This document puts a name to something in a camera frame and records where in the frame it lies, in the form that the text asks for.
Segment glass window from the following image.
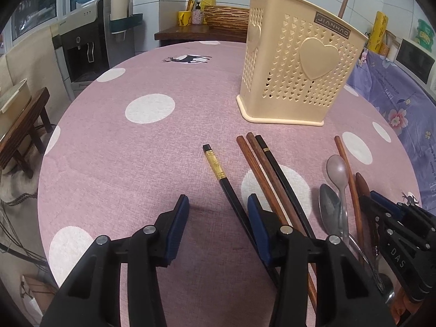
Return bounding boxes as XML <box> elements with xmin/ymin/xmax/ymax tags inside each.
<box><xmin>10</xmin><ymin>0</ymin><xmax>59</xmax><ymax>40</ymax></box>

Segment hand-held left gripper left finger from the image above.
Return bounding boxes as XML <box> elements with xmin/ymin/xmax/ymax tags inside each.
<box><xmin>40</xmin><ymin>194</ymin><xmax>190</xmax><ymax>327</ymax></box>

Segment beige tray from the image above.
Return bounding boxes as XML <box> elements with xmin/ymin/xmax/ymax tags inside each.
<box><xmin>0</xmin><ymin>78</ymin><xmax>32</xmax><ymax>124</ymax></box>

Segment grey water dispenser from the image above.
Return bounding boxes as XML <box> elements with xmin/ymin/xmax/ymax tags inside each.
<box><xmin>55</xmin><ymin>0</ymin><xmax>114</xmax><ymax>92</ymax></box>

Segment cardboard box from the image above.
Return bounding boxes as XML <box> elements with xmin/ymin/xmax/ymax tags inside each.
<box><xmin>20</xmin><ymin>274</ymin><xmax>58</xmax><ymax>325</ymax></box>

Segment black chopstick wide gold band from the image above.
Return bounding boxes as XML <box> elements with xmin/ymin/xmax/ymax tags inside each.
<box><xmin>202</xmin><ymin>144</ymin><xmax>280</xmax><ymax>288</ymax></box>

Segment wooden handle utensil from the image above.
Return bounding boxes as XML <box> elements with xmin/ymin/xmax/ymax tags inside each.
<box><xmin>355</xmin><ymin>172</ymin><xmax>380</xmax><ymax>258</ymax></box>

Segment pink polka dot tablecloth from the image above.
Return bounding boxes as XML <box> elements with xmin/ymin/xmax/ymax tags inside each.
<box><xmin>37</xmin><ymin>41</ymin><xmax>422</xmax><ymax>327</ymax></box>

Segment wicker basket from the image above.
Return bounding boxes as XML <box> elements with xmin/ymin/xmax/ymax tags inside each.
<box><xmin>203</xmin><ymin>5</ymin><xmax>252</xmax><ymax>30</ymax></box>

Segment yellow packet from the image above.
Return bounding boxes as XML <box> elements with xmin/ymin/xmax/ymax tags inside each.
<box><xmin>369</xmin><ymin>10</ymin><xmax>389</xmax><ymax>56</ymax></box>

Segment teal wall holder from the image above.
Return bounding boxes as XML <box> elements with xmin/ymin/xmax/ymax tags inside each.
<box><xmin>109</xmin><ymin>13</ymin><xmax>144</xmax><ymax>35</ymax></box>

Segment small metal spoon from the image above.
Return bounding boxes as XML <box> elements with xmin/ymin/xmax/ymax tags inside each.
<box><xmin>326</xmin><ymin>155</ymin><xmax>351</xmax><ymax>247</ymax></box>

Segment white microwave oven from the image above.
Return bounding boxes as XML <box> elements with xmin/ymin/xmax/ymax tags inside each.
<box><xmin>394</xmin><ymin>37</ymin><xmax>436</xmax><ymax>93</ymax></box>

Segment black chopstick thin gold ring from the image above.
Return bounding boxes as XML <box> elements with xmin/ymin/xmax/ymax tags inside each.
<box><xmin>255</xmin><ymin>135</ymin><xmax>316</xmax><ymax>240</ymax></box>

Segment green packet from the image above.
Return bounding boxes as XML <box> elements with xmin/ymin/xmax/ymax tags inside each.
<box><xmin>413</xmin><ymin>18</ymin><xmax>435</xmax><ymax>47</ymax></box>

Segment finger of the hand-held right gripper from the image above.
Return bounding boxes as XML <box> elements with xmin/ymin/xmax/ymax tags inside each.
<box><xmin>371</xmin><ymin>191</ymin><xmax>436</xmax><ymax>232</ymax></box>
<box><xmin>359</xmin><ymin>195</ymin><xmax>430</xmax><ymax>251</ymax></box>

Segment dark wooden stool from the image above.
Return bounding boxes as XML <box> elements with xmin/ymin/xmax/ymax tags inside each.
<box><xmin>0</xmin><ymin>87</ymin><xmax>54</xmax><ymax>178</ymax></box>

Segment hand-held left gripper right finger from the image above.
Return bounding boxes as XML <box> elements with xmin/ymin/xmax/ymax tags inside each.
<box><xmin>247</xmin><ymin>193</ymin><xmax>396</xmax><ymax>327</ymax></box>

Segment beige plastic utensil holder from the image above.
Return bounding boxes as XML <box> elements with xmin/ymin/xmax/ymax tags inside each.
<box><xmin>236</xmin><ymin>0</ymin><xmax>369</xmax><ymax>127</ymax></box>

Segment purple floral cloth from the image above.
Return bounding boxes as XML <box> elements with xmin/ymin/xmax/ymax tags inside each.
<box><xmin>345</xmin><ymin>49</ymin><xmax>436</xmax><ymax>220</ymax></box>

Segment large metal spoon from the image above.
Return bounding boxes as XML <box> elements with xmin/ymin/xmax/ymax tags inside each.
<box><xmin>319</xmin><ymin>183</ymin><xmax>396</xmax><ymax>304</ymax></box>

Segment dark wooden side table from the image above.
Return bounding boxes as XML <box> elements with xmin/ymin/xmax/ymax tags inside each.
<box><xmin>154</xmin><ymin>24</ymin><xmax>248</xmax><ymax>47</ymax></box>

